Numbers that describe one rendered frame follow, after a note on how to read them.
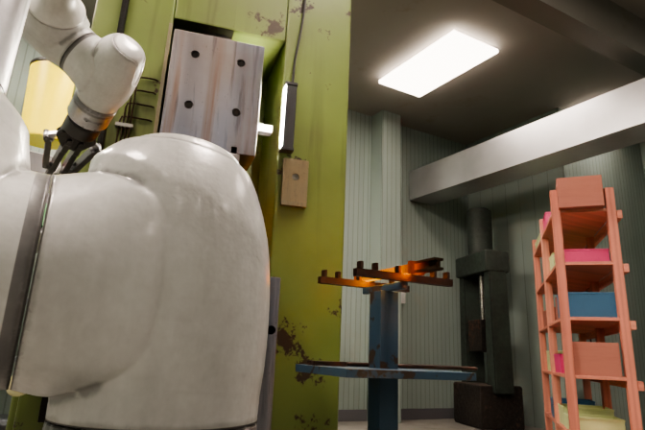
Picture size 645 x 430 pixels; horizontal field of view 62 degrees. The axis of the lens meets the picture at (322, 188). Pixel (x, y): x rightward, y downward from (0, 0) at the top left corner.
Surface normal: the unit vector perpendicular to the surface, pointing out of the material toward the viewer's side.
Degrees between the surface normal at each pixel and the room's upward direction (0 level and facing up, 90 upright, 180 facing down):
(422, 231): 90
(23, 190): 47
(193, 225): 87
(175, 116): 90
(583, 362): 90
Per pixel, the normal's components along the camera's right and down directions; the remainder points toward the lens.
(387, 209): 0.51, -0.23
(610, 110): -0.86, -0.18
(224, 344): 0.72, -0.13
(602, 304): -0.30, -0.29
